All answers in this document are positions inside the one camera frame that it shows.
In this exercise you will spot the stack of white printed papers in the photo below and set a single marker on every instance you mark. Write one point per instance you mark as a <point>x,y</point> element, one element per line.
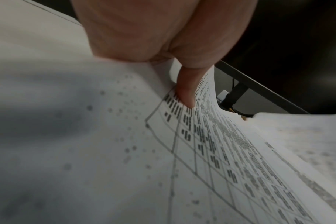
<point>87,142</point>

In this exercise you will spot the person's left hand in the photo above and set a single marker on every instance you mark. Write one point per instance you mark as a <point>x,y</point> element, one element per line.
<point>157,28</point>

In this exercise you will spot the black monitor stand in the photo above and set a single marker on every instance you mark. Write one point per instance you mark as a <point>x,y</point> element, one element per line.
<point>235,95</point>

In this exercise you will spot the large black monitor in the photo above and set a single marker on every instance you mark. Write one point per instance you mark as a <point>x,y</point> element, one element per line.
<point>295,54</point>

